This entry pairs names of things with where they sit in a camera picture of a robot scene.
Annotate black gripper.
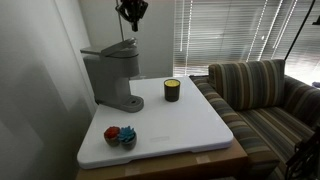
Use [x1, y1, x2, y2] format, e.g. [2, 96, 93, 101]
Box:
[115, 0, 150, 33]

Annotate grey Keurig lid handle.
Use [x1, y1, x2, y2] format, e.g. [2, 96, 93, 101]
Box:
[100, 36, 140, 59]

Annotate grey Keurig coffee machine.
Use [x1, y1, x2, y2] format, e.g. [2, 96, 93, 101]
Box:
[79, 45, 145, 114]

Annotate thin grey metal rod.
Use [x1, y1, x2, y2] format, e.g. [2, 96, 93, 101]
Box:
[115, 0, 126, 42]

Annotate dark glass yellow candle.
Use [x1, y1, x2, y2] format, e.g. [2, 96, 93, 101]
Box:
[163, 78, 182, 103]

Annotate white window blinds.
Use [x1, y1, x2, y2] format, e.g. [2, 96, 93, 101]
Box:
[172, 0, 320, 86]

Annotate white table board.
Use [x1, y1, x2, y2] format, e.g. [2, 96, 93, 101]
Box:
[76, 76, 235, 170]

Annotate red succulent in pot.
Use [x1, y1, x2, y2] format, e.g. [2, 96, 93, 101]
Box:
[103, 125, 121, 148]

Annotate blue succulent in pot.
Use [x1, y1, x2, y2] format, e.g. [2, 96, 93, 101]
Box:
[117, 125, 138, 151]

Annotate striped sofa cushion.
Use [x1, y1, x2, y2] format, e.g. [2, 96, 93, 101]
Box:
[207, 59, 287, 112]

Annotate brown cardboard box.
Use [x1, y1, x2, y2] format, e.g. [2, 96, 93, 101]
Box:
[75, 137, 249, 180]

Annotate thin black slanted pole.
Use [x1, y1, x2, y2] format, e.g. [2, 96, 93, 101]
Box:
[283, 0, 317, 62]

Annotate striped sofa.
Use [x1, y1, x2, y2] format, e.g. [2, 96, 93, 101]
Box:
[188, 59, 320, 180]

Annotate dark metal frame object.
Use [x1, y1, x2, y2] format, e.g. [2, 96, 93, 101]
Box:
[284, 125, 320, 180]

